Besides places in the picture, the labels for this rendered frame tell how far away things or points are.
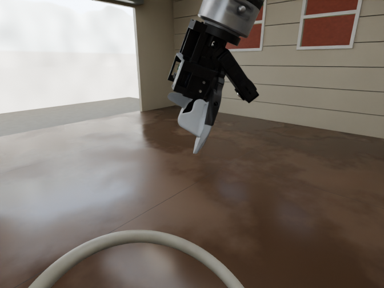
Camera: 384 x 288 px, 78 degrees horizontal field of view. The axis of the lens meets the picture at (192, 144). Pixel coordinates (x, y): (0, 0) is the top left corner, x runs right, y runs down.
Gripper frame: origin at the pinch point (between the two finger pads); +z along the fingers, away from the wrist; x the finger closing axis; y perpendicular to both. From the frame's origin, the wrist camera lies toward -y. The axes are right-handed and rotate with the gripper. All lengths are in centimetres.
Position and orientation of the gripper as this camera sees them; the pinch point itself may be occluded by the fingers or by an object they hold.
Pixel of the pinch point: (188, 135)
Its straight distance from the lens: 48.3
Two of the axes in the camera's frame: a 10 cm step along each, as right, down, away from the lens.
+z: -3.7, 8.4, 4.0
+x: 2.2, 5.0, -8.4
